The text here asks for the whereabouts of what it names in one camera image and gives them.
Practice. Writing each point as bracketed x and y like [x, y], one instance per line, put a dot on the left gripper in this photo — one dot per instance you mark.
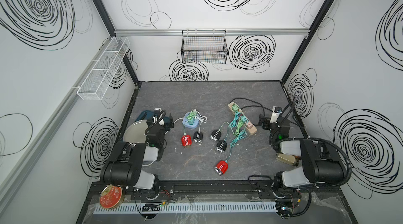
[167, 121]

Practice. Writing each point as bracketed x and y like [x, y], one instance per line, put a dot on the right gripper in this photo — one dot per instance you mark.
[266, 121]

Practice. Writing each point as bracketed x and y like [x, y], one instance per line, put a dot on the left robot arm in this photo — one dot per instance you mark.
[142, 145]

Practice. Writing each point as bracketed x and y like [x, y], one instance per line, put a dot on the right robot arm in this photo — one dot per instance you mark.
[324, 164]

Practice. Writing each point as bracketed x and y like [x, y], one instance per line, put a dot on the teal plastic tray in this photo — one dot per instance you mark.
[145, 115]

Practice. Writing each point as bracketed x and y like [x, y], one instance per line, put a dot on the round grey plate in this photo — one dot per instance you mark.
[135, 133]

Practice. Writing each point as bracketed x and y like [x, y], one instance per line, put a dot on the beige power strip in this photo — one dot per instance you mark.
[240, 116]

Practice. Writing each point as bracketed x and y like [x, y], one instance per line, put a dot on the blue power strip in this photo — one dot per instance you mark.
[195, 125]

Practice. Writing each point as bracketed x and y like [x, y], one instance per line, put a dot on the green charger on beige strip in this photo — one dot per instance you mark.
[235, 108]

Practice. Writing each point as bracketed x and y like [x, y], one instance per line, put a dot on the red round tin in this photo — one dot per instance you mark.
[111, 197]

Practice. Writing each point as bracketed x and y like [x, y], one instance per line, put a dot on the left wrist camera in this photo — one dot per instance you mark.
[158, 116]

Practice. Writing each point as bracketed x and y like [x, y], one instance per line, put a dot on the white wire wall shelf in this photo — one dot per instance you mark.
[107, 71]

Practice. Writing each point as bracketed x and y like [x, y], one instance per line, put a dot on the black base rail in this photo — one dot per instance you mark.
[168, 189]

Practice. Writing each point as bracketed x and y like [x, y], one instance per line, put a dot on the black wire wall basket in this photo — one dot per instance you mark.
[204, 46]

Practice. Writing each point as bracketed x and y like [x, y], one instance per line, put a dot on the white slotted cable duct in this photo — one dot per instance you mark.
[190, 208]

